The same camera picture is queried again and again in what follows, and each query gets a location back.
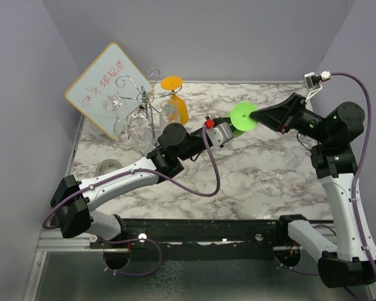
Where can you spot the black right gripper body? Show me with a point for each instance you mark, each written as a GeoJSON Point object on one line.
{"type": "Point", "coordinates": [304, 120]}

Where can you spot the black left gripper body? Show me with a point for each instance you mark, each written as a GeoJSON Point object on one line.
{"type": "Point", "coordinates": [218, 120]}

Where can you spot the green plastic wine glass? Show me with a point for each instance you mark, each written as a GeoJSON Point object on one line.
{"type": "Point", "coordinates": [240, 118]}

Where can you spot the orange plastic wine glass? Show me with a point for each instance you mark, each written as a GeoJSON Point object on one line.
{"type": "Point", "coordinates": [174, 84]}

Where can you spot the clear wine glass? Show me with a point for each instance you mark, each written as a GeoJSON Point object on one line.
{"type": "Point", "coordinates": [139, 130]}
{"type": "Point", "coordinates": [168, 114]}
{"type": "Point", "coordinates": [293, 158]}
{"type": "Point", "coordinates": [116, 106]}

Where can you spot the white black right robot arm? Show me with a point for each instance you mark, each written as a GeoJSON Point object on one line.
{"type": "Point", "coordinates": [351, 261]}

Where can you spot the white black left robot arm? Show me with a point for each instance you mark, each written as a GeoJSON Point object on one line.
{"type": "Point", "coordinates": [74, 204]}

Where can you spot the chrome wine glass rack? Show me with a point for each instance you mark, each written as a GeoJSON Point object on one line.
{"type": "Point", "coordinates": [143, 100]}

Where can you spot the yellow framed whiteboard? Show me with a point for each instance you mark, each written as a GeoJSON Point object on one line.
{"type": "Point", "coordinates": [111, 73]}

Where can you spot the clear tape roll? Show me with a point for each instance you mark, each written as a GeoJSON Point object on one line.
{"type": "Point", "coordinates": [107, 166]}

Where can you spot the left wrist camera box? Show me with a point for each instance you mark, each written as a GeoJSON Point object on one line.
{"type": "Point", "coordinates": [219, 134]}

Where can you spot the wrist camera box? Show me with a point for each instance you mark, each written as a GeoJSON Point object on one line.
{"type": "Point", "coordinates": [219, 134]}
{"type": "Point", "coordinates": [313, 82]}

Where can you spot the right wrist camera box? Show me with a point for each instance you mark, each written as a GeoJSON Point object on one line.
{"type": "Point", "coordinates": [313, 82]}

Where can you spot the black metal base rail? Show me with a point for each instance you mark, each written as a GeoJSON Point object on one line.
{"type": "Point", "coordinates": [198, 239]}

